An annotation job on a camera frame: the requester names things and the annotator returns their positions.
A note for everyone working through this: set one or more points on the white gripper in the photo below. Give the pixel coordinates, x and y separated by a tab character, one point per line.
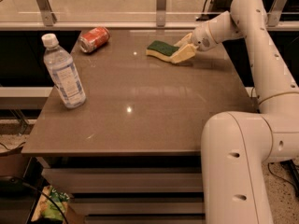
201	38

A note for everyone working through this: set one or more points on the green and yellow sponge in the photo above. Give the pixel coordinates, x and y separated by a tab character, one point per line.
161	50

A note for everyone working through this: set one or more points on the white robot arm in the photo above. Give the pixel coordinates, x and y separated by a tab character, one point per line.
234	145

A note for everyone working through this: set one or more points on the clear plastic water bottle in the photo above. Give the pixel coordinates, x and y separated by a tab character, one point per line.
63	72

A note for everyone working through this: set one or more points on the red soda can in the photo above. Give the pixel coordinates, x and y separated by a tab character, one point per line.
94	39

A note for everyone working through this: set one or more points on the grey drawer cabinet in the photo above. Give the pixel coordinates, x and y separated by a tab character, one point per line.
131	153

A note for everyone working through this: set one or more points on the green snack bag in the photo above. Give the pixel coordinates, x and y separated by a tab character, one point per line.
51	206

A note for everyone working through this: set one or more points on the middle metal railing post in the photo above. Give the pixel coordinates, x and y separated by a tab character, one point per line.
160	12

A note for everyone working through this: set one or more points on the metal railing post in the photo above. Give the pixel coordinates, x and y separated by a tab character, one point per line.
47	15
275	12
160	12

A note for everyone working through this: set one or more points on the right metal railing post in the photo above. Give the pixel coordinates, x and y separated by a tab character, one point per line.
275	12

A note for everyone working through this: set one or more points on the left metal railing post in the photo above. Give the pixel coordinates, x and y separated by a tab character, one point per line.
47	15

